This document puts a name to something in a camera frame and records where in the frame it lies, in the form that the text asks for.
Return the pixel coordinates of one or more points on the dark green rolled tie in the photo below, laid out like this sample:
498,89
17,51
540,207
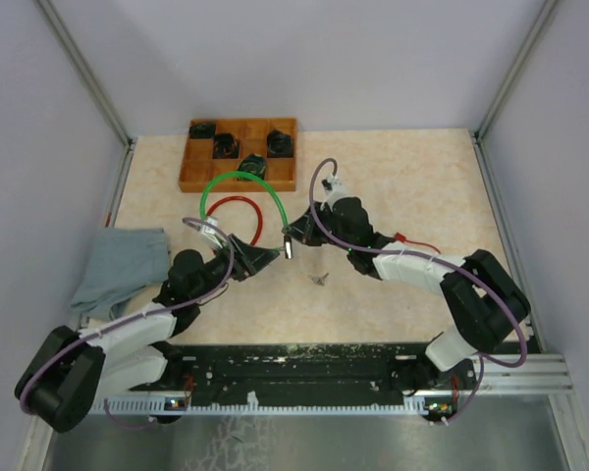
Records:
202,130

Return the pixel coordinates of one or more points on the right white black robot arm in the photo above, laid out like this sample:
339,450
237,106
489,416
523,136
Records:
485,303

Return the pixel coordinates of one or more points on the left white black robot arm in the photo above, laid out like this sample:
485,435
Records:
74,370

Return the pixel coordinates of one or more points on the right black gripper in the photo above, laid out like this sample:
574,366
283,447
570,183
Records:
303,230

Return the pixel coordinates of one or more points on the wooden compartment tray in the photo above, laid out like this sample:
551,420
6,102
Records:
199,168

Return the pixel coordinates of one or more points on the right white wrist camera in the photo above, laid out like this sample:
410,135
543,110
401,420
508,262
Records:
334,190

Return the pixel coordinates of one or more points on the blue yellow rolled tie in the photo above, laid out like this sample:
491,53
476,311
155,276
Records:
254,164

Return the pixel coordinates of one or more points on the thin red wire padlock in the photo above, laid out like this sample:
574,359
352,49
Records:
404,239

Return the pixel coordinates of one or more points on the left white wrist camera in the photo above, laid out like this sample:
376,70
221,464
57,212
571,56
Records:
212,234

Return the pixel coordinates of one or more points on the black dotted rolled tie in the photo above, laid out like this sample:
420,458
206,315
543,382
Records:
280,144

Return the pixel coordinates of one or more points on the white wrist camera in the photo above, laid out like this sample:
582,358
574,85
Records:
334,190
212,234

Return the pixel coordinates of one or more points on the black orange rolled tie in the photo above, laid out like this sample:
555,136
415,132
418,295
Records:
225,146

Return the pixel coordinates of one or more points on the folded blue jeans cloth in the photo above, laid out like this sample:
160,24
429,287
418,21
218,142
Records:
122,263

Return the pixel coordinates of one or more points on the far silver key bunch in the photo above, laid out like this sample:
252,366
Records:
319,280

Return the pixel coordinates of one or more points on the red cable lock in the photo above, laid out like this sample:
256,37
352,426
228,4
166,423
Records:
245,200

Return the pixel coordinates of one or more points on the green cable lock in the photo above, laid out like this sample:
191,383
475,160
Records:
250,177

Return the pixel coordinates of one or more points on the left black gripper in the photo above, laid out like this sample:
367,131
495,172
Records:
249,260

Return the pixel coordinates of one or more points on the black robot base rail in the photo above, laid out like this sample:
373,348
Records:
299,379

